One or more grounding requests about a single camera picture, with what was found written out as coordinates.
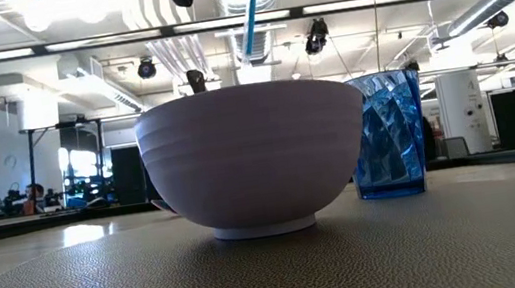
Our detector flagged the black ceiling spotlight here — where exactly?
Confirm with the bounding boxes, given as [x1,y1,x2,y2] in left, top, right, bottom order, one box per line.
[300,16,333,56]
[135,55,159,82]
[484,9,512,31]

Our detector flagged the lilac ribbed bowl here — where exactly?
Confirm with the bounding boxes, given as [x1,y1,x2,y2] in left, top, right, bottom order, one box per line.
[129,67,381,254]

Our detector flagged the grey storage box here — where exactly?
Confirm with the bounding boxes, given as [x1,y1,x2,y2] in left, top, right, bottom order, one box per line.
[438,135,471,162]

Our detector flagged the person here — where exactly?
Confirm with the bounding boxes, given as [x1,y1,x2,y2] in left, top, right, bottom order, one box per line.
[20,181,50,217]

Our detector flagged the grey round placemat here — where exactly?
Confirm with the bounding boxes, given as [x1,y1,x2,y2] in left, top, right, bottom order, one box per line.
[0,162,515,288]

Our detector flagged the light blue drinking straw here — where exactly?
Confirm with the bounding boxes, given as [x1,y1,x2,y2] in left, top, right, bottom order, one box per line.
[235,0,273,59]

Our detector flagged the black background rig frame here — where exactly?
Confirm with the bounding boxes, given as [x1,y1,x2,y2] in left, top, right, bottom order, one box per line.
[17,111,155,218]

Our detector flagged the black cabinet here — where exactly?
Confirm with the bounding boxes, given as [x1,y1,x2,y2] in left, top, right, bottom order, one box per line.
[109,144,150,208]

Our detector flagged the blue faceted plastic cup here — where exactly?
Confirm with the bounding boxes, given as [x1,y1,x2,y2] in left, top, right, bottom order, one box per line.
[338,66,436,204]

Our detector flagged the white round column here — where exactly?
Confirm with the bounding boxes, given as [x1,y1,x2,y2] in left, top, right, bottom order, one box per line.
[433,67,495,159]

